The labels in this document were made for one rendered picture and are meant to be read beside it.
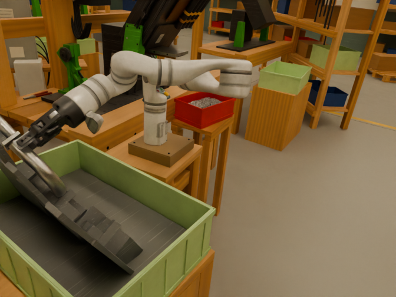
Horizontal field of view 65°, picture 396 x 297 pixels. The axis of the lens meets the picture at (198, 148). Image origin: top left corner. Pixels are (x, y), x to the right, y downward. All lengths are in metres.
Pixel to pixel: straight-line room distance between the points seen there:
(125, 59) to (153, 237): 0.50
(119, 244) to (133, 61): 0.46
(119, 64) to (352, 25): 3.52
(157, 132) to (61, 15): 0.99
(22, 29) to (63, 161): 0.94
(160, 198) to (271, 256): 1.29
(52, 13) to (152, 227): 1.37
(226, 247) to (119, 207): 1.21
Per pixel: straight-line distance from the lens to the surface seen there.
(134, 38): 1.93
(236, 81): 0.88
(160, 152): 1.24
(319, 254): 2.29
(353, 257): 2.39
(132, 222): 0.99
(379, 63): 7.95
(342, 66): 4.19
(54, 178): 0.77
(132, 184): 1.06
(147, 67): 0.83
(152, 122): 1.26
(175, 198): 0.94
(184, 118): 1.77
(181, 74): 0.85
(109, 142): 1.48
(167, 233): 0.95
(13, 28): 1.93
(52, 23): 1.98
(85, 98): 0.78
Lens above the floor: 1.50
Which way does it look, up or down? 28 degrees down
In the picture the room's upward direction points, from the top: 5 degrees clockwise
